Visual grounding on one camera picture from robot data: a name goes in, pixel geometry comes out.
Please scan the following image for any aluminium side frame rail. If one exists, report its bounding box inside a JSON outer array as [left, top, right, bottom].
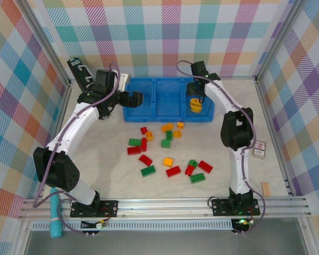
[[36, 81, 73, 199], [255, 78, 298, 197]]

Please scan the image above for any teal foam cylinder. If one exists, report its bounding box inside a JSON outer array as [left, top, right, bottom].
[[49, 188, 63, 239]]

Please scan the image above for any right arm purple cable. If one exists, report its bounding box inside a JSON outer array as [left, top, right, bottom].
[[176, 60, 266, 236]]

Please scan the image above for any aluminium frame post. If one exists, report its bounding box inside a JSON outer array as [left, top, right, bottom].
[[20, 0, 73, 86], [254, 0, 308, 84]]

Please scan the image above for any playing card box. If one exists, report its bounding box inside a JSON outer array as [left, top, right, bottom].
[[251, 140, 267, 160]]

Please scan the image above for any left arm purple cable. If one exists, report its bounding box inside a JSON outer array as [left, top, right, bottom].
[[31, 62, 120, 236]]

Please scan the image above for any aluminium base frame rail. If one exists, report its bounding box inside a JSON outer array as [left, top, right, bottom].
[[18, 197, 312, 220]]

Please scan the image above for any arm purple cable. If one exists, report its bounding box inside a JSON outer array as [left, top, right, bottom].
[[176, 60, 266, 236], [31, 62, 120, 236]]

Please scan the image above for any white slotted cable duct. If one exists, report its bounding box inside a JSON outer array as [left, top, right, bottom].
[[31, 219, 233, 231]]

